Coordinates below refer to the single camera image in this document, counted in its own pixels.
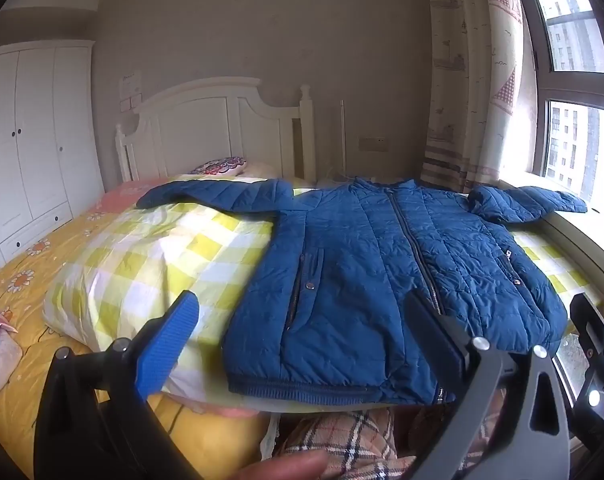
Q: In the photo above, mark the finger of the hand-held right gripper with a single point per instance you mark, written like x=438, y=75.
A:
x=589, y=325

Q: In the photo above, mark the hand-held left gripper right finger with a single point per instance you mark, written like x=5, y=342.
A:
x=434, y=345

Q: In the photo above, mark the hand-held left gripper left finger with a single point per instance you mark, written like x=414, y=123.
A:
x=170, y=340

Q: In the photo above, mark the blue quilted jacket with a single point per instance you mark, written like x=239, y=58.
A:
x=362, y=260

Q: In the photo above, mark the person's left hand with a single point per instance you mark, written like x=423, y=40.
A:
x=282, y=467

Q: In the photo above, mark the yellow white checked bed sheet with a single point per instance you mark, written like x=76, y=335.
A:
x=146, y=270

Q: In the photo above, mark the white windowsill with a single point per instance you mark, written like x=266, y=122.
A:
x=582, y=240

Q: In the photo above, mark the person's plaid pants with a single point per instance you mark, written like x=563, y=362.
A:
x=352, y=435

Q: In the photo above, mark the yellow floral quilt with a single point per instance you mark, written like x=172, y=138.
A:
x=31, y=270

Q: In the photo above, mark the dark framed window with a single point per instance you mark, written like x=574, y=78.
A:
x=577, y=150

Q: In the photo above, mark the colourful patterned pillow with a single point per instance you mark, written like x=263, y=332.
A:
x=219, y=166

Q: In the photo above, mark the cream pillow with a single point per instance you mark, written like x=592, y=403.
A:
x=262, y=170

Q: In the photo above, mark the white wooden bed headboard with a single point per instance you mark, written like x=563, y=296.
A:
x=191, y=130

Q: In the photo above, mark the white slim pole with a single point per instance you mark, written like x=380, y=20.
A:
x=343, y=140

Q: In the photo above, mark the white wardrobe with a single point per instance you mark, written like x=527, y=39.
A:
x=31, y=135

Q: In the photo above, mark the cream printed curtain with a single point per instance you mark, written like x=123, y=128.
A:
x=462, y=85

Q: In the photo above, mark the wall socket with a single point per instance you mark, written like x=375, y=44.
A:
x=373, y=143

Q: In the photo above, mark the wall switch plates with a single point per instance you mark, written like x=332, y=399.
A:
x=130, y=103

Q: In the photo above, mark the paper sheet on wall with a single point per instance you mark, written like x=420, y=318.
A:
x=130, y=85

